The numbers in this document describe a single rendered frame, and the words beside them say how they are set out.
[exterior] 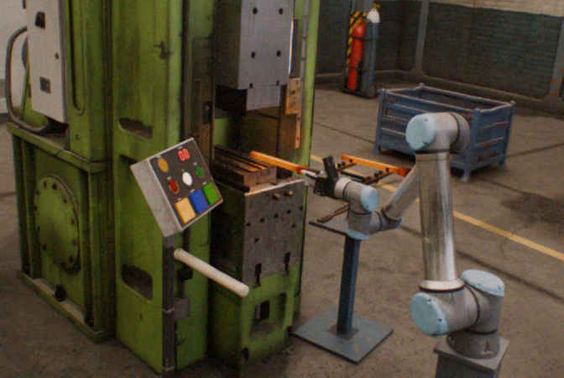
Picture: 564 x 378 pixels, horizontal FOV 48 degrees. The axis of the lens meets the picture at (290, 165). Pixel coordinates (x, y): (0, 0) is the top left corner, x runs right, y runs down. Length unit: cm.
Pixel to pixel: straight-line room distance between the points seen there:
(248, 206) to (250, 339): 70
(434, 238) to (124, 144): 148
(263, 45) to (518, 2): 839
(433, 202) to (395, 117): 465
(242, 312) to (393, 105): 413
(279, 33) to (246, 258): 101
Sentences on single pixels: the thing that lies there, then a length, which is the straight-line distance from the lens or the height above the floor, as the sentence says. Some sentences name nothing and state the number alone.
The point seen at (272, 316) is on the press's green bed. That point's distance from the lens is 325.
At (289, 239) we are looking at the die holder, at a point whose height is 62.
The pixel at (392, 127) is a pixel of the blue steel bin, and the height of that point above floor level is 33.
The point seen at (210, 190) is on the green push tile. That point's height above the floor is 102.
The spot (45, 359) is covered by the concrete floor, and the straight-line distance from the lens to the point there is 337.
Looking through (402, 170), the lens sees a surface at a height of 94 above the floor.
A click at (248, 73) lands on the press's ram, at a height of 143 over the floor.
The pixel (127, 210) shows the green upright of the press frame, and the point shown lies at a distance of 310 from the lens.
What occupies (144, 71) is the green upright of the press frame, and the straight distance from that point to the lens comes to 283.
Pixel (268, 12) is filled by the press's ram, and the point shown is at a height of 168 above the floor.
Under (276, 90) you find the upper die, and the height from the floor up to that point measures 134.
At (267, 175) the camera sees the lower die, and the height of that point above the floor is 95.
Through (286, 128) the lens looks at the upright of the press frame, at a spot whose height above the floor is 111.
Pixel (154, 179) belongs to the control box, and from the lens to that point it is 223.
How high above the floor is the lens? 185
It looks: 17 degrees down
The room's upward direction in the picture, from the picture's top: 4 degrees clockwise
